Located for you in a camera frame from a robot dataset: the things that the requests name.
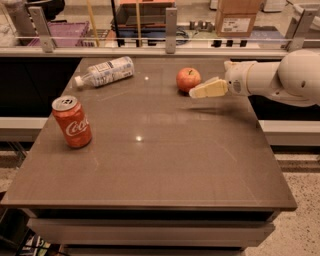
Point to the metal railing post centre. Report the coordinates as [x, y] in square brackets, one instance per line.
[171, 24]

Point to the red apple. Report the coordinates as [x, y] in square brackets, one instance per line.
[187, 78]

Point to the orange topped blue bin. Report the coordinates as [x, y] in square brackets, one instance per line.
[152, 18]

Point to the metal railing post right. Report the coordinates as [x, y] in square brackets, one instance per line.
[299, 33]

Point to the metal railing post left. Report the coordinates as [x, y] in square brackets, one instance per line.
[40, 22]

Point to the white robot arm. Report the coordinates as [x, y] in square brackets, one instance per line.
[295, 80]

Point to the clear plastic water bottle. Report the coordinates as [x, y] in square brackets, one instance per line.
[106, 72]

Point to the red coke can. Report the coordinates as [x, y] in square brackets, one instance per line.
[71, 118]

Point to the metal railing post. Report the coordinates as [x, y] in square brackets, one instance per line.
[171, 24]
[40, 22]
[299, 33]

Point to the purple plastic crate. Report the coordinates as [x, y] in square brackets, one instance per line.
[68, 34]

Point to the cardboard box with label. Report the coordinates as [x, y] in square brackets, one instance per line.
[236, 18]

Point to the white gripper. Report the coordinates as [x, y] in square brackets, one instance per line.
[237, 81]

